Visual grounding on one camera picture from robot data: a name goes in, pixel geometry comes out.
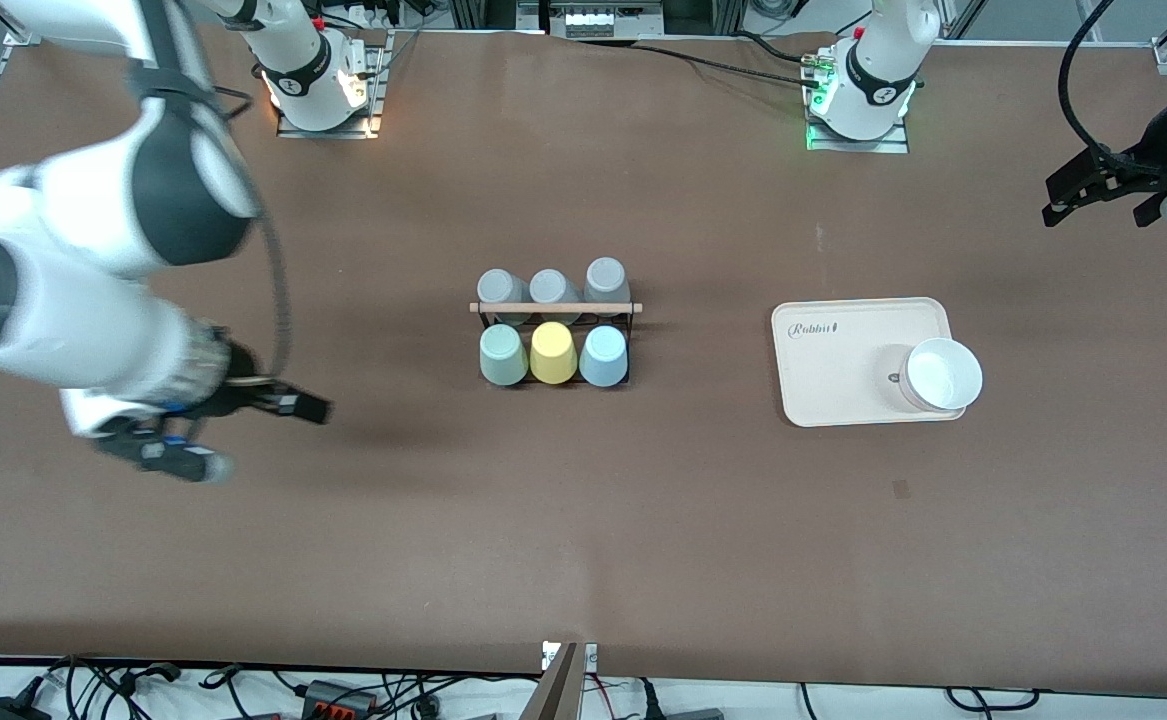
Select pale green cup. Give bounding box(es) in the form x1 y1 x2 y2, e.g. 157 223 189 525
479 324 530 387

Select light blue cup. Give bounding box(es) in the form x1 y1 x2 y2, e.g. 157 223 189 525
579 325 630 388

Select white bowl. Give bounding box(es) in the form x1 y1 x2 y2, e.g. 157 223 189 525
898 337 984 413

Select grey cup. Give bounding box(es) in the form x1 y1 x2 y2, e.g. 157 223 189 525
583 257 632 316
477 268 532 326
529 268 582 323

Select yellow cup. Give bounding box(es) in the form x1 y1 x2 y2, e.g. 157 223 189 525
529 321 579 385

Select beige tray with Rabbit print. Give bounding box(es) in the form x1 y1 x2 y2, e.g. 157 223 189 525
771 296 968 429

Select black power strip red switches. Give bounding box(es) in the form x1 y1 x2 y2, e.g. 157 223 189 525
303 680 379 719

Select white terminal block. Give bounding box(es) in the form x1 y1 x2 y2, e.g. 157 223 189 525
563 8 644 39

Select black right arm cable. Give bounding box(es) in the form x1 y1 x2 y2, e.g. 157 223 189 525
198 85 291 386

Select black wire cup rack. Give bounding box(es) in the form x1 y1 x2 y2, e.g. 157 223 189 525
469 300 644 389

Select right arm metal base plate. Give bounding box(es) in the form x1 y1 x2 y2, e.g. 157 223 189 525
276 30 391 139

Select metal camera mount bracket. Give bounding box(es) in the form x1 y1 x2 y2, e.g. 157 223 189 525
518 640 599 720

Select black cable across table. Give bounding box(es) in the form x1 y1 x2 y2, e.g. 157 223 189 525
633 40 824 89

